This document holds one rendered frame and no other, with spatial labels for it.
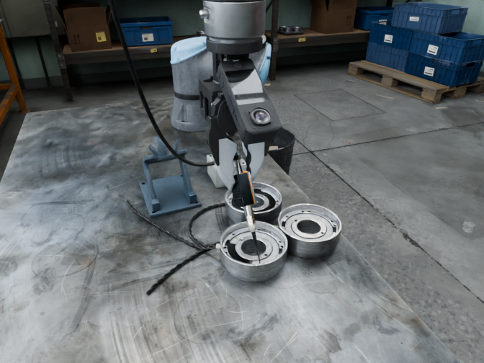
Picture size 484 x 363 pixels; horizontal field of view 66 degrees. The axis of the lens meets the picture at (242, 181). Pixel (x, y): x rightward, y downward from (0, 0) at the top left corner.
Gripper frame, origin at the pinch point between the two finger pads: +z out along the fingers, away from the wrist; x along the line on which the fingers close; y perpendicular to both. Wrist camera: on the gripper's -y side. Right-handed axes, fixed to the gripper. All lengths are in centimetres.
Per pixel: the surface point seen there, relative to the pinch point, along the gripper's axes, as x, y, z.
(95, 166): 20.2, 39.9, 13.2
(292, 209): -10.9, 2.8, 9.8
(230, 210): -0.9, 6.9, 9.9
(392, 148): -180, 143, 93
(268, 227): -4.7, -0.3, 9.7
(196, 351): 12.2, -15.1, 13.2
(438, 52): -299, 226, 51
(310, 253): -9.0, -6.7, 11.4
